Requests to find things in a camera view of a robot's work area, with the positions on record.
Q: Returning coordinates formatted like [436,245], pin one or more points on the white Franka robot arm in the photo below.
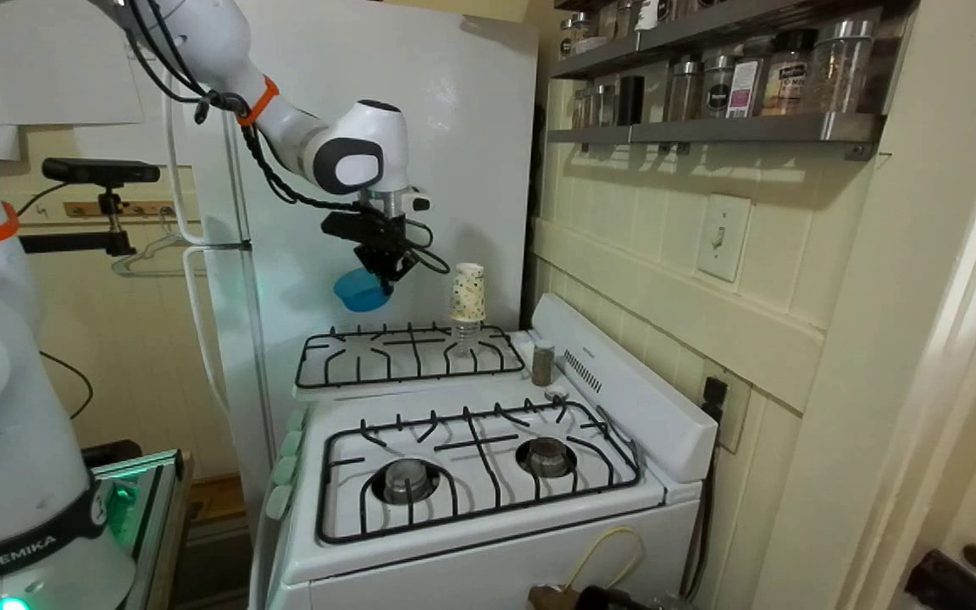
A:
[363,140]

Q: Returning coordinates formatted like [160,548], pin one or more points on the cream cup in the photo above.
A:
[469,295]

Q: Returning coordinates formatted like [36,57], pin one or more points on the red white label spice jar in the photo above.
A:
[742,86]

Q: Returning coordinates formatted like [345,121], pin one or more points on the white spice bottle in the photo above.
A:
[649,16]

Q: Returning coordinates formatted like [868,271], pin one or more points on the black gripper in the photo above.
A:
[388,239]

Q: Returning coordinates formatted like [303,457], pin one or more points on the black stove grate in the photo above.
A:
[408,379]
[478,510]

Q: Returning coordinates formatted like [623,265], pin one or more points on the white gas stove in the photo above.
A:
[488,545]

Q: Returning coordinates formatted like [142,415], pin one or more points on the dark wooden spice rack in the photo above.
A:
[711,135]

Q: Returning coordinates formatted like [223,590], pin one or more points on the small glass spice jar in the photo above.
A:
[682,93]
[715,90]

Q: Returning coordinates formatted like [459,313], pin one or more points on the brown spice jar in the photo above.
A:
[788,79]

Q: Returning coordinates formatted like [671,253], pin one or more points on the metal stove burner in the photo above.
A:
[403,483]
[544,460]

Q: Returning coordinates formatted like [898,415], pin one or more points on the clear glass jar metal lid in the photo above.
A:
[847,70]

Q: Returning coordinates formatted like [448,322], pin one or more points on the white door frame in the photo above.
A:
[940,395]

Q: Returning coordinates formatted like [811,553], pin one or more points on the black camera on mount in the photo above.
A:
[99,171]

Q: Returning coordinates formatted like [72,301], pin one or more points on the cream light switch plate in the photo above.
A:
[721,239]

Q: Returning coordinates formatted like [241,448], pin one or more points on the metal robot mounting stand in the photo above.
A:
[151,521]

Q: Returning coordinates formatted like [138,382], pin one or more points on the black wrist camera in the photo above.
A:
[344,226]

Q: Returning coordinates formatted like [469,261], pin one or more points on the blue bowl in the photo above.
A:
[358,295]

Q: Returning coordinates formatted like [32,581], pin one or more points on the cream wall outlet plate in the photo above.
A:
[739,428]

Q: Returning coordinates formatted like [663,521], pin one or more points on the white refrigerator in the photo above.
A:
[286,271]

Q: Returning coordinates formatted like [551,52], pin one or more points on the metal shaker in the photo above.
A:
[544,367]

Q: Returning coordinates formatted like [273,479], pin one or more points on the white stove knob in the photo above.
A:
[286,469]
[277,504]

